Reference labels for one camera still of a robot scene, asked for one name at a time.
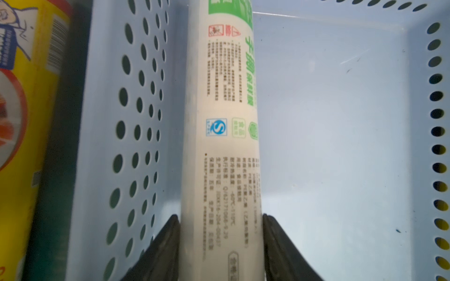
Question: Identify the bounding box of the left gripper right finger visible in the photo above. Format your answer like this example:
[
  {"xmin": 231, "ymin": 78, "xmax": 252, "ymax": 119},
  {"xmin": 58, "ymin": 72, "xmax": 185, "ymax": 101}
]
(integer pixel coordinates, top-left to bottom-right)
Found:
[{"xmin": 262, "ymin": 214, "xmax": 322, "ymax": 281}]

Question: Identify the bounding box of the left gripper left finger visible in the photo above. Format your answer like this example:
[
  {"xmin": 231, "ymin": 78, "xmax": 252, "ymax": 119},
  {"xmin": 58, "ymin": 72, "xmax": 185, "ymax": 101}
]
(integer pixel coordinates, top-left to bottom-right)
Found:
[{"xmin": 122, "ymin": 214, "xmax": 180, "ymax": 281}]

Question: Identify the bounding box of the light blue plastic basket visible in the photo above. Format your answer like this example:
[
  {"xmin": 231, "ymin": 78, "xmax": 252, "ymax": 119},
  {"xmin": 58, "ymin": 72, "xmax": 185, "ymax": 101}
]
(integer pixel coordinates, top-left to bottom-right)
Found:
[{"xmin": 64, "ymin": 1, "xmax": 450, "ymax": 281}]

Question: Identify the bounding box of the green table mat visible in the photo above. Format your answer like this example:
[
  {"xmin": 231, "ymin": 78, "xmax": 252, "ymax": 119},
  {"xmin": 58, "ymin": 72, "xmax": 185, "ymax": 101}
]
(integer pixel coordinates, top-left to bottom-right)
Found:
[{"xmin": 22, "ymin": 1, "xmax": 93, "ymax": 281}]

